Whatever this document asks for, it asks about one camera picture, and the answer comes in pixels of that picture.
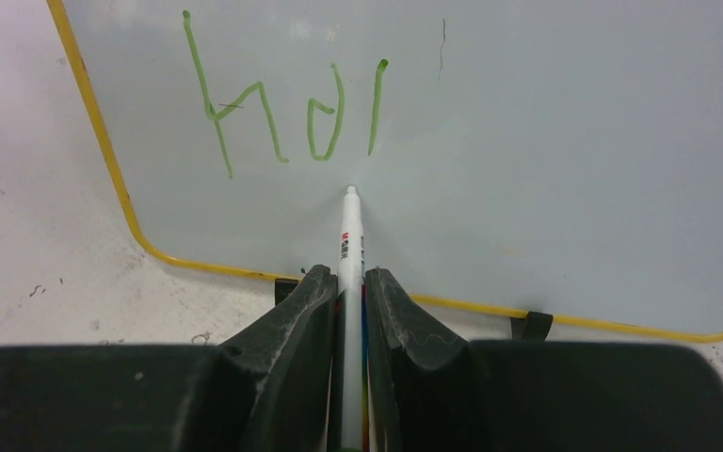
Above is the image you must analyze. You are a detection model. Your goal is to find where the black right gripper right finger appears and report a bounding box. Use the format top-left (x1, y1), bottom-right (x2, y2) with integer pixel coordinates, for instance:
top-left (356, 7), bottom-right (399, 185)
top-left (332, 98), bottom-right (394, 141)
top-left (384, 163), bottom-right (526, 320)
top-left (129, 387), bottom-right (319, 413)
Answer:
top-left (365, 268), bottom-right (723, 451)

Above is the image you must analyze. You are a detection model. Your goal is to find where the white marker pen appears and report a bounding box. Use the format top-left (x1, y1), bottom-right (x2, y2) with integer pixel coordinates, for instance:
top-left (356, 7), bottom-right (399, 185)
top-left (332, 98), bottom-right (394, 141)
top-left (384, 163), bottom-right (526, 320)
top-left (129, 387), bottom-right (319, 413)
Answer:
top-left (338, 186), bottom-right (366, 451)

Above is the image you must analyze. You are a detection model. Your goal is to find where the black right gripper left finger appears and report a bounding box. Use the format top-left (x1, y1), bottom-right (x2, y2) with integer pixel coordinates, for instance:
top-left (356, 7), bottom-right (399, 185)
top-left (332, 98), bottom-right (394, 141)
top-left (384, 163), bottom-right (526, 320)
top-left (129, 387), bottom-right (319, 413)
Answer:
top-left (0, 265), bottom-right (337, 451)

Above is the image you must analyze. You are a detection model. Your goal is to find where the black whiteboard stand foot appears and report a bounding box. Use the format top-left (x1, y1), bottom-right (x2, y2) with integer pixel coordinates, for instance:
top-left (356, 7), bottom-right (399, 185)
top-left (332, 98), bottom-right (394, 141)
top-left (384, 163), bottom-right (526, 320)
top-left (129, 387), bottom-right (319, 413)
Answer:
top-left (274, 278), bottom-right (299, 306)

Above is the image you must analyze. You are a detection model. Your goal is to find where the yellow framed whiteboard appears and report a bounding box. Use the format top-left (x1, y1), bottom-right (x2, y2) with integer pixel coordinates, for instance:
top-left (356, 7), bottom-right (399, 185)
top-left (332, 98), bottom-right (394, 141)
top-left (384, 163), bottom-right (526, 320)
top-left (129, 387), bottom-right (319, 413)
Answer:
top-left (48, 1), bottom-right (723, 342)

